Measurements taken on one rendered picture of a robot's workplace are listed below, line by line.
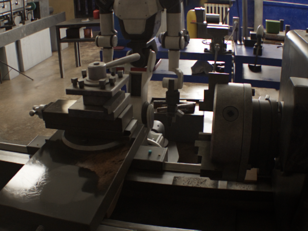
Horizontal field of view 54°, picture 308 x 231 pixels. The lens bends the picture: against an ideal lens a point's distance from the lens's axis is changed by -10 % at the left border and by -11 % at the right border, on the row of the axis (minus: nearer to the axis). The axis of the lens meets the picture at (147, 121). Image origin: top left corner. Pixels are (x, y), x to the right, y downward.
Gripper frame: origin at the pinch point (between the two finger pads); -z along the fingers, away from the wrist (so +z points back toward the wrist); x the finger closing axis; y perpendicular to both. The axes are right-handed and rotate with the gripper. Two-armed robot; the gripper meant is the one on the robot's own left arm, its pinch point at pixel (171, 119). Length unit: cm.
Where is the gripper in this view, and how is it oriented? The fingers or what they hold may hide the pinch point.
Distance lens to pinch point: 212.0
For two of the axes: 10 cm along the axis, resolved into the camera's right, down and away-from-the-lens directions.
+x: -3.0, 2.4, -9.3
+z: 0.2, -9.7, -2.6
